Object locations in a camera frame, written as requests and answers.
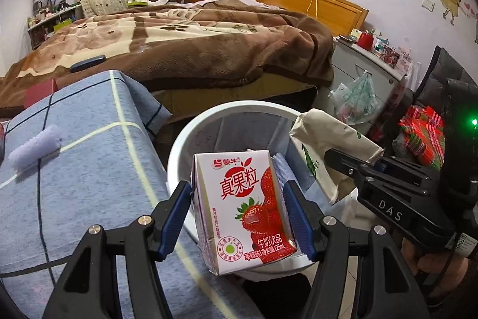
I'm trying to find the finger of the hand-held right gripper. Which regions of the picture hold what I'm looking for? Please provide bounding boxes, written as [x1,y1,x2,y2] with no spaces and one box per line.
[323,148,430,194]
[373,155,441,189]

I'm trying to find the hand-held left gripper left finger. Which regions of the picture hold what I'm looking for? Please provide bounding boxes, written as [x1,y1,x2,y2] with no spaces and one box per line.
[41,180,193,319]

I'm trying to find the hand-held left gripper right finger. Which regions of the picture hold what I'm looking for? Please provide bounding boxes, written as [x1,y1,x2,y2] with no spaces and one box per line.
[282,180,430,319]

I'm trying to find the beige paper bag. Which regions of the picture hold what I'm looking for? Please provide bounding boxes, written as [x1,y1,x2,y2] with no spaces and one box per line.
[289,109,385,205]

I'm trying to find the strawberry milk carton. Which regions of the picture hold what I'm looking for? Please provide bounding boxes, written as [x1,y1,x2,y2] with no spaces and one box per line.
[190,150,299,277]

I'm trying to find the person's right hand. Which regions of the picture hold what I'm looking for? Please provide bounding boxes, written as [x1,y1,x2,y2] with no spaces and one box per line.
[401,239,464,308]

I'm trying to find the red green checked bag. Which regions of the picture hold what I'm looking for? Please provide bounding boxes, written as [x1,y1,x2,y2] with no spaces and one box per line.
[398,106,445,168]

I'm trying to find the green printed plastic bag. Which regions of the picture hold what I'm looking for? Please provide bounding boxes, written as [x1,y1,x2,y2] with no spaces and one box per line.
[329,70,378,124]

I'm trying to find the blue checked tablecloth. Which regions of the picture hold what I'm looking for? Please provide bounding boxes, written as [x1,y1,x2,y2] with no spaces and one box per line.
[0,70,262,319]

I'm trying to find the black chair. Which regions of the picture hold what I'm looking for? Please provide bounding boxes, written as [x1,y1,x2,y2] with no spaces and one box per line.
[413,45,478,110]

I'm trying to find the grey nightstand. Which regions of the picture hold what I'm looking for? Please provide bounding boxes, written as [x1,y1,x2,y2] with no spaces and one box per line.
[329,35,407,125]

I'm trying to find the row of small boxes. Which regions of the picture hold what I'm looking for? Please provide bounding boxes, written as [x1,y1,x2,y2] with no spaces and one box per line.
[373,37,413,71]

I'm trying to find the red mug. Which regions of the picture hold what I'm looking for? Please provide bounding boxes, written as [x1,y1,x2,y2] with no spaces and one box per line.
[357,31,375,51]

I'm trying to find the mustard bed mattress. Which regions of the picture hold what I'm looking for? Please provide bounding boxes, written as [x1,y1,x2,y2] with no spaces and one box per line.
[151,82,318,123]

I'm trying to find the wooden bed headboard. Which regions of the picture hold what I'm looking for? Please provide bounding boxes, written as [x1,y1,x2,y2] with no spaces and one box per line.
[252,0,368,39]

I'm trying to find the brown printed blanket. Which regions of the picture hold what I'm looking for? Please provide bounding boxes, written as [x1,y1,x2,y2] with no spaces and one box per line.
[0,3,335,108]

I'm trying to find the black phone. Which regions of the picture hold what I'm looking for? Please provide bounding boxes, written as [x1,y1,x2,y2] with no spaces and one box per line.
[70,55,107,73]

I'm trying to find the dark red box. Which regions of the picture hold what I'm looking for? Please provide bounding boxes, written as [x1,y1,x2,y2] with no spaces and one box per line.
[24,79,56,108]

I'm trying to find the pale pink pillow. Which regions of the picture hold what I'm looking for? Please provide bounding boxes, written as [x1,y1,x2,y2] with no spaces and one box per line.
[235,0,284,9]

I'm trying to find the cluttered side shelf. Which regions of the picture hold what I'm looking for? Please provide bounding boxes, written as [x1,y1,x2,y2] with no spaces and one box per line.
[27,3,83,51]

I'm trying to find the black cable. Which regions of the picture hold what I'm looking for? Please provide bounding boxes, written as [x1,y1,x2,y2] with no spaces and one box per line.
[0,255,71,277]

